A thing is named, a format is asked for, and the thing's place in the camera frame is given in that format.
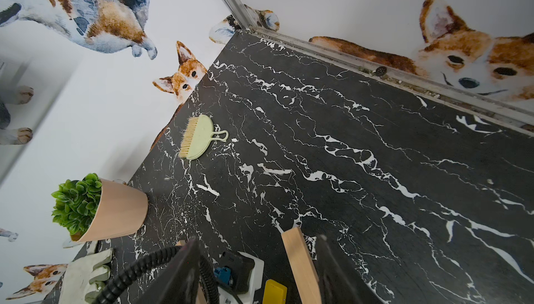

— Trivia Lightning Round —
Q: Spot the potted green plant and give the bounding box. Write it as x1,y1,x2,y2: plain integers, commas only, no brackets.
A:
51,173,149,242

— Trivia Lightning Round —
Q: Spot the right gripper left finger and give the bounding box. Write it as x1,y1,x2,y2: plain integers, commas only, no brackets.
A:
136,237,200,304

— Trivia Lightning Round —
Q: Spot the wooden block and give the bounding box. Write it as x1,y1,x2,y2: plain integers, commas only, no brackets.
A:
282,227,322,304

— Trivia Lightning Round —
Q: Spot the green dustpan brush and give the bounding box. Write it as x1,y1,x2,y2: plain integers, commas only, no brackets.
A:
179,114,229,160

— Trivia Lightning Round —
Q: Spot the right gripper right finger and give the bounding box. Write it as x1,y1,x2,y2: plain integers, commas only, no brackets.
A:
316,235,382,303

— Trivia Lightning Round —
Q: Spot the yellow block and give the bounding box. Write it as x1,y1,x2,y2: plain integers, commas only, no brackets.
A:
262,279,288,304

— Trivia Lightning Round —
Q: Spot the beige work glove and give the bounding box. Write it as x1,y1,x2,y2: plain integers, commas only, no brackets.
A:
58,248,113,304

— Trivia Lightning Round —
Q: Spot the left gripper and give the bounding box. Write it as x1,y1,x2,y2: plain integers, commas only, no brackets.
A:
214,251,265,304

